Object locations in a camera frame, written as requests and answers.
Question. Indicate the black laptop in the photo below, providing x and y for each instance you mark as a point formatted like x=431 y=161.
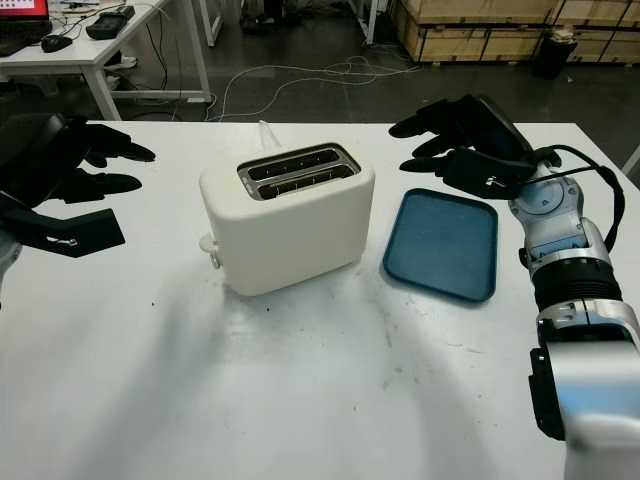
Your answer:
x=20 y=30

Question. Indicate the white side table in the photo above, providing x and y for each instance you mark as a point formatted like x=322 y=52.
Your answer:
x=632 y=160

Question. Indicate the blue plastic tray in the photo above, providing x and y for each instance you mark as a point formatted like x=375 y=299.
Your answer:
x=440 y=245

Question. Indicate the white table frame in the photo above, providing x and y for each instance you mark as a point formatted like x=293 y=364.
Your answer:
x=369 y=22
x=211 y=22

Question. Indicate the black handheld controller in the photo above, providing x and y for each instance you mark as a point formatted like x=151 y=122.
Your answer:
x=109 y=22

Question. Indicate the black stand base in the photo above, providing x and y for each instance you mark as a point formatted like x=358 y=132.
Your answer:
x=261 y=22

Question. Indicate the white office desk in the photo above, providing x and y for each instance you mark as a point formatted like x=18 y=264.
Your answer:
x=65 y=56

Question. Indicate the silver toaster dial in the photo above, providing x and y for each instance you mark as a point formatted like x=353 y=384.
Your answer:
x=216 y=260

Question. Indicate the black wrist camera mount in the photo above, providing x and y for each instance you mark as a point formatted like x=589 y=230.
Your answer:
x=85 y=235
x=485 y=177

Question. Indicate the black trash bin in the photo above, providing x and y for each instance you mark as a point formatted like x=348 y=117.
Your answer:
x=552 y=55

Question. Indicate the black computer mouse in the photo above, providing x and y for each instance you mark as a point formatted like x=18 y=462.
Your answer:
x=55 y=44

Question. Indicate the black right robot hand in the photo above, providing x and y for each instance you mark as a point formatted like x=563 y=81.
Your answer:
x=495 y=130

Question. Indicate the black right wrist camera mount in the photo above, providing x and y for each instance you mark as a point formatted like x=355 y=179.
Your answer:
x=485 y=177

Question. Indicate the white toaster lever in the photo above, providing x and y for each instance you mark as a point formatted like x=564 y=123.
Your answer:
x=206 y=243

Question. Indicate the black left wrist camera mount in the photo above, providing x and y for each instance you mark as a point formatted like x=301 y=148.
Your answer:
x=85 y=235

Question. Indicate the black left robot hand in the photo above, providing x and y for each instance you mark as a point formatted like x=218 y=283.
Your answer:
x=35 y=155

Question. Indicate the white two-slot toaster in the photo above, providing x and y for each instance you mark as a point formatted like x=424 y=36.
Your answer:
x=290 y=235

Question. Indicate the wooden crate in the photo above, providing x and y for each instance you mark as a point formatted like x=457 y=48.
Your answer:
x=607 y=47
x=475 y=11
x=602 y=14
x=475 y=44

